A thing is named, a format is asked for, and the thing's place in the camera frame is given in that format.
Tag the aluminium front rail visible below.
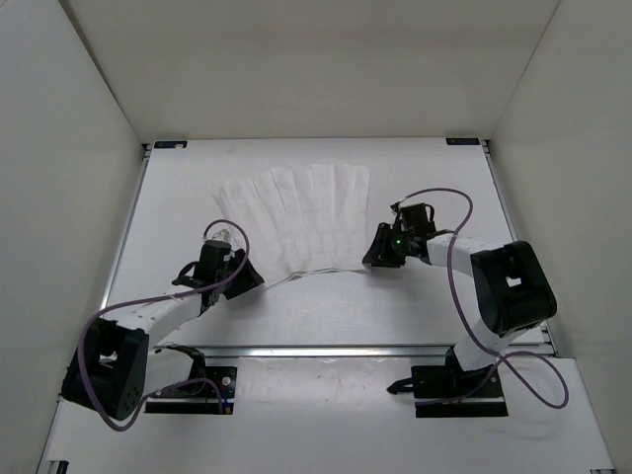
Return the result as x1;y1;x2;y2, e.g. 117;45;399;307
201;344;453;360

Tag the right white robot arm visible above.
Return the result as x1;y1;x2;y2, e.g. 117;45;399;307
362;203;557;399

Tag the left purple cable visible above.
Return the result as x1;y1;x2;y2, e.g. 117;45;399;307
80;219;252;433

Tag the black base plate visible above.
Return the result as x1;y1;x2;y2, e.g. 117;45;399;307
411;365;509;419
144;365;238;415

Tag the left blue corner label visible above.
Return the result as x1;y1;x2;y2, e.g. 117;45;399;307
153;140;188;149

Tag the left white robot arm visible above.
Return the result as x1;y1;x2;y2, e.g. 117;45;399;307
61;219;264;433

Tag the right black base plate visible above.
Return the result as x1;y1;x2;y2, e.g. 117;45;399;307
411;365;509;419

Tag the right blue corner label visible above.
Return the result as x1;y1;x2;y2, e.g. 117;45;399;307
445;137;480;146

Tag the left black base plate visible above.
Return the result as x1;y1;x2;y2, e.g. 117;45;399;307
144;365;238;415

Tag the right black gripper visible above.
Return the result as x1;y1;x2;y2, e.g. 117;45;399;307
362;223;414;269

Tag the blue corner label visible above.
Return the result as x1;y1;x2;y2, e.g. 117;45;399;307
153;140;188;149
445;137;480;146

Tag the white pleated skirt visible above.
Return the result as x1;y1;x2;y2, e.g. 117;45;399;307
213;164;371;287

